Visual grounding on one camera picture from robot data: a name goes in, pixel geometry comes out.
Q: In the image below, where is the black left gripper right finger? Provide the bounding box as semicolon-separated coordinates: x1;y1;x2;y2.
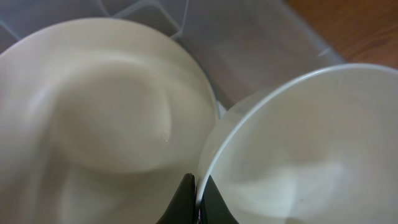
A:
199;176;238;224

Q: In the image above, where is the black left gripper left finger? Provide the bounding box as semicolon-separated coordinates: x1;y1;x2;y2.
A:
157;173;196;224

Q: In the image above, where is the large cream bowl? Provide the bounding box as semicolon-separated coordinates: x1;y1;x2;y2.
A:
1;18;220;223

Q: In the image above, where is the white small bowl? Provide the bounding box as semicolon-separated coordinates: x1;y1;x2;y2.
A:
197;63;397;224

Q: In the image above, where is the clear plastic storage bin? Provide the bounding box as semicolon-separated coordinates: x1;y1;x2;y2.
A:
1;1;343;114

